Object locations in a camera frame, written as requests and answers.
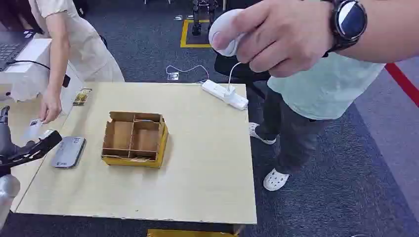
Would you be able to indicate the person's hand with watch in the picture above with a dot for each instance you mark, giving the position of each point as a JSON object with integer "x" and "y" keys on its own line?
{"x": 284, "y": 36}

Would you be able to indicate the person in pale green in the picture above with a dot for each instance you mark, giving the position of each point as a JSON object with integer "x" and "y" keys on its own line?
{"x": 327, "y": 88}

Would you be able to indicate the white plug charger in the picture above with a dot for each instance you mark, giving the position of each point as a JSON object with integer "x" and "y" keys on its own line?
{"x": 229, "y": 92}

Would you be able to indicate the white box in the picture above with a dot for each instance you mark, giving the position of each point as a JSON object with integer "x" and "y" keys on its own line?
{"x": 29, "y": 78}

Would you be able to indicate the black robot legs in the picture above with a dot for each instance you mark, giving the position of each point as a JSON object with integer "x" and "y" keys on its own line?
{"x": 203, "y": 16}

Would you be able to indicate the pale wooden desk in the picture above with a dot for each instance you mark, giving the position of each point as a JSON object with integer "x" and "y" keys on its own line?
{"x": 196, "y": 163}

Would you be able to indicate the white clog shoe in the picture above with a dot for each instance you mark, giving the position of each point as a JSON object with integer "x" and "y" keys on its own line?
{"x": 275, "y": 180}
{"x": 258, "y": 132}

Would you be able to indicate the dark laptop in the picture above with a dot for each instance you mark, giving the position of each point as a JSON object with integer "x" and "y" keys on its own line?
{"x": 11, "y": 47}

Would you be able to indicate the white power strip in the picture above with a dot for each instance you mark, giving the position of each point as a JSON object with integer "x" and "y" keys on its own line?
{"x": 217, "y": 92}

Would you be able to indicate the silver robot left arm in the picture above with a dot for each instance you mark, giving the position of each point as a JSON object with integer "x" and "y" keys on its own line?
{"x": 6, "y": 193}

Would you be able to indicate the pale side desk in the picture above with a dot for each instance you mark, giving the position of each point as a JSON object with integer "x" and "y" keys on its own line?
{"x": 19, "y": 114}

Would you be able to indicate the black wrist watch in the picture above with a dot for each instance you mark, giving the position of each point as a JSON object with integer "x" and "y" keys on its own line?
{"x": 350, "y": 21}

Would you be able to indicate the white rounded handheld device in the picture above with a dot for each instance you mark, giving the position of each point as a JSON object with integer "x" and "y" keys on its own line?
{"x": 223, "y": 29}

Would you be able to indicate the red floor tape line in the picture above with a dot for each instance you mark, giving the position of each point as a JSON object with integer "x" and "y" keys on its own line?
{"x": 404, "y": 83}

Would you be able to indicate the black chair seat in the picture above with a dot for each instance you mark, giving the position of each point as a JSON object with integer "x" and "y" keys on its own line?
{"x": 235, "y": 67}

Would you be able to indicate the pale printed card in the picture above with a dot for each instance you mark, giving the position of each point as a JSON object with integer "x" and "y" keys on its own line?
{"x": 32, "y": 131}

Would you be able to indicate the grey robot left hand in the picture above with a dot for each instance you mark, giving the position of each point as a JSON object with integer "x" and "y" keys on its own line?
{"x": 8, "y": 144}

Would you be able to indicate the person's hand holding card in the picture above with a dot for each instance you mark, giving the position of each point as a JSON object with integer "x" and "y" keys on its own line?
{"x": 49, "y": 106}

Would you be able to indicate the person in cream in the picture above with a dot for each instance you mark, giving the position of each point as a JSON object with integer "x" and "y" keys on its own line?
{"x": 85, "y": 42}

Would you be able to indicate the yellow floor tape square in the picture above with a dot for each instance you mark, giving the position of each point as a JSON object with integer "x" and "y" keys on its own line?
{"x": 183, "y": 36}

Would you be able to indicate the stack of printed cards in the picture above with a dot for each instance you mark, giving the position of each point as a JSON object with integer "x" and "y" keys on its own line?
{"x": 82, "y": 96}

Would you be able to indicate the wooden compartment card box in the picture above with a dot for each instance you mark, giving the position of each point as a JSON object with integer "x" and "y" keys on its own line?
{"x": 134, "y": 139}

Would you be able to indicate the floor socket plate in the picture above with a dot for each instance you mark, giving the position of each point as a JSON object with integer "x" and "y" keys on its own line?
{"x": 172, "y": 76}

